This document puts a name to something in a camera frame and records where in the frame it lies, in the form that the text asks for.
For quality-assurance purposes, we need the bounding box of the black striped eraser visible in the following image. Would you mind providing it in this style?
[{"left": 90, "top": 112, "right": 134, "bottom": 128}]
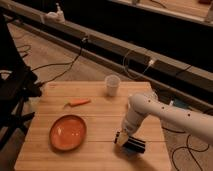
[{"left": 114, "top": 132, "right": 146, "bottom": 153}]

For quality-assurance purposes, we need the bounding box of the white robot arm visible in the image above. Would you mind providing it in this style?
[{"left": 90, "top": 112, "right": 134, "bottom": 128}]
[{"left": 121, "top": 93, "right": 213, "bottom": 146}]

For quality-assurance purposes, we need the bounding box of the orange plate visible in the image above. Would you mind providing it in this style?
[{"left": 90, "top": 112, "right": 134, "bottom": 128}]
[{"left": 49, "top": 115, "right": 87, "bottom": 151}]

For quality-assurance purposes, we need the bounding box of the orange toy carrot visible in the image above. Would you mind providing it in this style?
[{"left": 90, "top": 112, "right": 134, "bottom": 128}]
[{"left": 64, "top": 99, "right": 91, "bottom": 108}]

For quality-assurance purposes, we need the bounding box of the blue box on floor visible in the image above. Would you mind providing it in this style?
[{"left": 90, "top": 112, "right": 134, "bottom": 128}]
[{"left": 169, "top": 99, "right": 189, "bottom": 109}]

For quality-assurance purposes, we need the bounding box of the black chair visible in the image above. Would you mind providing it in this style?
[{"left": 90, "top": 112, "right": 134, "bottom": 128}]
[{"left": 0, "top": 12, "right": 42, "bottom": 151}]

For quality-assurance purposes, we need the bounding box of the white power strip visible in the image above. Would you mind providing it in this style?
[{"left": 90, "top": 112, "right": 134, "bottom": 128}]
[{"left": 45, "top": 4, "right": 65, "bottom": 23}]

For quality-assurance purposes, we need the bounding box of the black floor cable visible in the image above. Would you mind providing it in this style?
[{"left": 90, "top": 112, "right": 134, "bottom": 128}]
[{"left": 31, "top": 35, "right": 89, "bottom": 85}]

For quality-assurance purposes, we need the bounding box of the long metal rail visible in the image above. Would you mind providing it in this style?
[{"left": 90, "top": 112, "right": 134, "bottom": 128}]
[{"left": 0, "top": 0, "right": 213, "bottom": 103}]

